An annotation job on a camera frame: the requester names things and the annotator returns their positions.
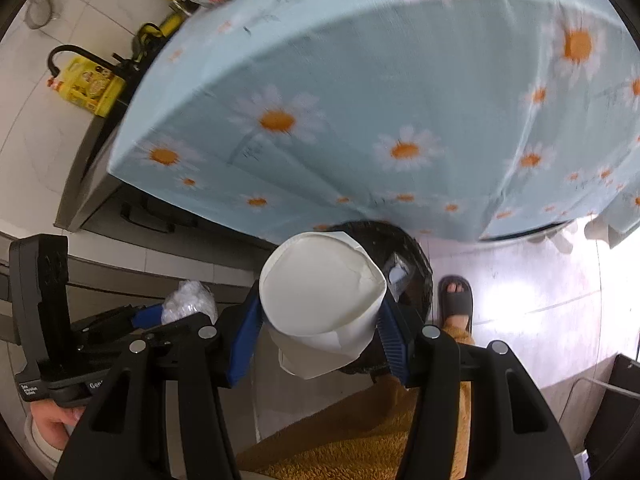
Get yellow dish soap bottle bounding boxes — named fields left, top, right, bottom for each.
left=47, top=56, right=126, bottom=118

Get black trash bin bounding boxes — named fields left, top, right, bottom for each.
left=327, top=220, right=433, bottom=376

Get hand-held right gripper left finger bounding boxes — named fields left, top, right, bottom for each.
left=54, top=292, right=263, bottom=480

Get black yellow cloth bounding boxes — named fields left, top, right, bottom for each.
left=132, top=22, right=163, bottom=52

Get person's brown fleece pants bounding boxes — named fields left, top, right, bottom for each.
left=235, top=327, right=473, bottom=480

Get person's left hand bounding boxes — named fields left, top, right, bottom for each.
left=30, top=402, right=88, bottom=451

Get person's left forearm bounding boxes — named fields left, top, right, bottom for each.
left=24, top=417, right=65, bottom=478

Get daisy print blue tablecloth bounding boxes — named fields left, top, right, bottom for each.
left=107, top=0, right=640, bottom=247

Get white paper cup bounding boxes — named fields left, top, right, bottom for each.
left=259, top=231, right=387, bottom=380

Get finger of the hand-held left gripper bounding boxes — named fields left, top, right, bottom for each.
left=70, top=304, right=168, bottom=346

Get grey cabinet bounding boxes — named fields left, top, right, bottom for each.
left=0, top=180, right=281, bottom=361

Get black chair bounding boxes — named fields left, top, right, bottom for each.
left=582, top=352, right=640, bottom=476

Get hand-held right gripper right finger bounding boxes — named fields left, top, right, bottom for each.
left=377, top=305, right=586, bottom=480

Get metal mesh strainer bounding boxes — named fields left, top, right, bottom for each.
left=25, top=0, right=60, bottom=28

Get dark slipper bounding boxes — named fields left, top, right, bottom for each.
left=437, top=275, right=474, bottom=333

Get clear plastic wrap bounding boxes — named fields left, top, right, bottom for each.
left=160, top=280, right=219, bottom=328

